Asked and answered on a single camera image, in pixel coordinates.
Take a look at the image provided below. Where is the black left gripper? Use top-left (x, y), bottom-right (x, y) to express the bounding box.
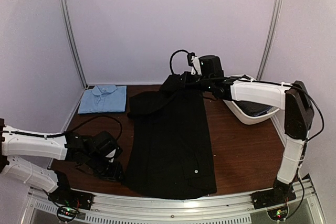
top-left (86, 152), bottom-right (125, 182)

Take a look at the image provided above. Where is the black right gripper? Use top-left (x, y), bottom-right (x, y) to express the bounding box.
top-left (177, 71), bottom-right (214, 92)

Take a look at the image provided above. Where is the black long sleeve shirt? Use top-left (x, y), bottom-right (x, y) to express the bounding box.
top-left (124, 74), bottom-right (217, 200)

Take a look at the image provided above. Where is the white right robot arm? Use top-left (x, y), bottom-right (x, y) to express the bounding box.
top-left (181, 72), bottom-right (317, 204)

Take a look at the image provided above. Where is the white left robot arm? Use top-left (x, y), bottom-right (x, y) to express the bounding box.
top-left (1, 119), bottom-right (124, 205)

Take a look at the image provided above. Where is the grey striped shirt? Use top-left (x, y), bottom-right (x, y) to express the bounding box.
top-left (234, 101), bottom-right (273, 117)

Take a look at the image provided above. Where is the white plastic basin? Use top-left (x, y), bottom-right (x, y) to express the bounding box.
top-left (223, 74), bottom-right (285, 125)

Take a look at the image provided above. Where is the light blue folded shirt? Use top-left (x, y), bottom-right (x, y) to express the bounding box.
top-left (78, 85), bottom-right (127, 114)

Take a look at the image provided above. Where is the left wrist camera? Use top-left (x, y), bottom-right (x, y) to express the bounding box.
top-left (93, 131), bottom-right (123, 159)

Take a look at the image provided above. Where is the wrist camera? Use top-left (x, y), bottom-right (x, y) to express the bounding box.
top-left (93, 131), bottom-right (123, 159)
top-left (187, 52), bottom-right (224, 78)

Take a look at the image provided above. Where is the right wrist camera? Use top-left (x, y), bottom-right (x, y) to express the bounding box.
top-left (187, 52), bottom-right (224, 78)

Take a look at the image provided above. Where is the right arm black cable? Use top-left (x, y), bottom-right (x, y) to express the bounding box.
top-left (169, 49), bottom-right (325, 141)

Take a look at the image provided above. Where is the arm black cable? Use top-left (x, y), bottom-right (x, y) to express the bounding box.
top-left (169, 49), bottom-right (325, 141)
top-left (0, 115), bottom-right (123, 146)

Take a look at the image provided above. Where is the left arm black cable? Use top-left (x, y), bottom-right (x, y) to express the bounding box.
top-left (0, 115), bottom-right (123, 146)

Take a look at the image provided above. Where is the right aluminium frame post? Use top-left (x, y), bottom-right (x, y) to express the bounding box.
top-left (257, 0), bottom-right (283, 80)

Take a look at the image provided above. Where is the aluminium frame post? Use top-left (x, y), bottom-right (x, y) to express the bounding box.
top-left (257, 0), bottom-right (283, 80)
top-left (59, 0), bottom-right (88, 89)

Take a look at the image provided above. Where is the front aluminium rail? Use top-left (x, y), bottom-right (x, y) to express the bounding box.
top-left (18, 179), bottom-right (326, 223)

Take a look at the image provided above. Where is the left aluminium frame post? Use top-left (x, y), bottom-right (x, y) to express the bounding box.
top-left (59, 0), bottom-right (88, 89)

